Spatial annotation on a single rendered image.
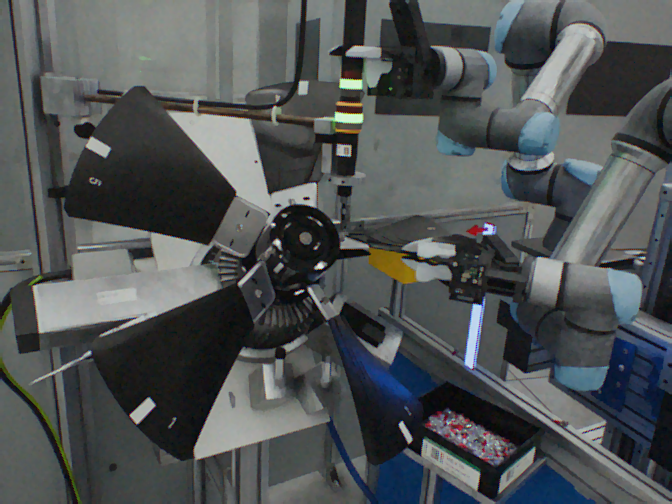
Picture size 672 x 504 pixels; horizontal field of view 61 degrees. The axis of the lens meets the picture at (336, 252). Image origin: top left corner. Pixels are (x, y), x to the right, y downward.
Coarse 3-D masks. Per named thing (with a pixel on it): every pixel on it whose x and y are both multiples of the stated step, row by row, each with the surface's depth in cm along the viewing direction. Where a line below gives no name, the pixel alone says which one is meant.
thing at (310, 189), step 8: (304, 184) 99; (312, 184) 98; (280, 192) 101; (288, 192) 100; (296, 192) 99; (304, 192) 99; (312, 192) 98; (272, 200) 101; (280, 200) 100; (296, 200) 99; (304, 200) 98; (312, 200) 97; (272, 208) 100; (280, 208) 100; (272, 216) 100
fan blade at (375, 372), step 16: (336, 320) 90; (336, 336) 88; (352, 336) 94; (352, 352) 89; (368, 352) 97; (352, 368) 87; (368, 368) 91; (384, 368) 99; (352, 384) 85; (368, 384) 88; (384, 384) 93; (400, 384) 100; (368, 400) 86; (384, 400) 90; (400, 400) 95; (416, 400) 100; (368, 416) 84; (384, 416) 87; (400, 416) 91; (416, 416) 96; (368, 432) 82; (384, 432) 85; (400, 432) 89; (416, 432) 93; (368, 448) 81; (384, 448) 84; (400, 448) 87
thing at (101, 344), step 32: (224, 288) 83; (160, 320) 76; (192, 320) 80; (224, 320) 84; (96, 352) 71; (128, 352) 74; (160, 352) 76; (192, 352) 80; (224, 352) 86; (128, 384) 74; (160, 384) 77; (192, 384) 81; (128, 416) 74; (160, 416) 77; (192, 416) 82; (192, 448) 82
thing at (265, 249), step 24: (288, 216) 90; (312, 216) 92; (264, 240) 89; (288, 240) 88; (312, 240) 91; (336, 240) 92; (240, 264) 96; (288, 264) 87; (312, 264) 89; (288, 288) 97
